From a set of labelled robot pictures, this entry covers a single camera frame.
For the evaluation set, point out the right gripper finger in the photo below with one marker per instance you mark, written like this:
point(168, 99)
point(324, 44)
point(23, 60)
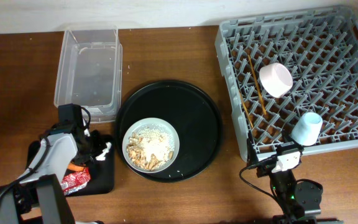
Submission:
point(251, 152)
point(286, 137)

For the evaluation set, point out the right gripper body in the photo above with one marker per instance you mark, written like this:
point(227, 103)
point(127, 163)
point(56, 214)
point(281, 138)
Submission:
point(265, 168)

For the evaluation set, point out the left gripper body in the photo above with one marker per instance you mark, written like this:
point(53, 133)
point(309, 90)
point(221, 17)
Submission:
point(91, 150)

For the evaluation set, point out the white tissue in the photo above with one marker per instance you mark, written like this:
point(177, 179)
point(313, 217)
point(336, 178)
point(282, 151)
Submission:
point(105, 151)

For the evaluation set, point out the light blue cup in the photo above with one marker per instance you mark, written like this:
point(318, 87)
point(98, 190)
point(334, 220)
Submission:
point(307, 129)

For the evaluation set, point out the orange carrot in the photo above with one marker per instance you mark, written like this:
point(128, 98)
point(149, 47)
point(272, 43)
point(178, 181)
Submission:
point(75, 168)

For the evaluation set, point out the red snack wrapper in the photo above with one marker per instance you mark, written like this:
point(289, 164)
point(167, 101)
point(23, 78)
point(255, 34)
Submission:
point(75, 181)

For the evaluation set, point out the food scraps and rice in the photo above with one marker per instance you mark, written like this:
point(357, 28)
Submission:
point(150, 148)

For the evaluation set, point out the grey plate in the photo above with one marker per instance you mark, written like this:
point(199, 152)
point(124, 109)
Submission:
point(151, 123)

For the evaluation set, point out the wooden chopstick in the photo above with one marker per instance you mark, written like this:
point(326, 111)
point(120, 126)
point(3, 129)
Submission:
point(245, 110)
point(261, 100)

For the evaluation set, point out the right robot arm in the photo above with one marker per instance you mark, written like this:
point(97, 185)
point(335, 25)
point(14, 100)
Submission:
point(299, 199)

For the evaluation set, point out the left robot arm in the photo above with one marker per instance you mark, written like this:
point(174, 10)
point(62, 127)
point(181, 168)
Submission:
point(43, 201)

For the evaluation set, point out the grey dishwasher rack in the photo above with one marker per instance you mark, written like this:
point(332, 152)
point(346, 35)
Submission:
point(319, 47)

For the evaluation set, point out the black rectangular tray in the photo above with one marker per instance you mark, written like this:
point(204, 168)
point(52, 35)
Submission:
point(102, 177)

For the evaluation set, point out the clear plastic bin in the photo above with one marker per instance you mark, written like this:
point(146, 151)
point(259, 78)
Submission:
point(90, 72)

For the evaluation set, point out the round black tray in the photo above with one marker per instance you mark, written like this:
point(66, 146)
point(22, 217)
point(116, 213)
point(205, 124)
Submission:
point(192, 113)

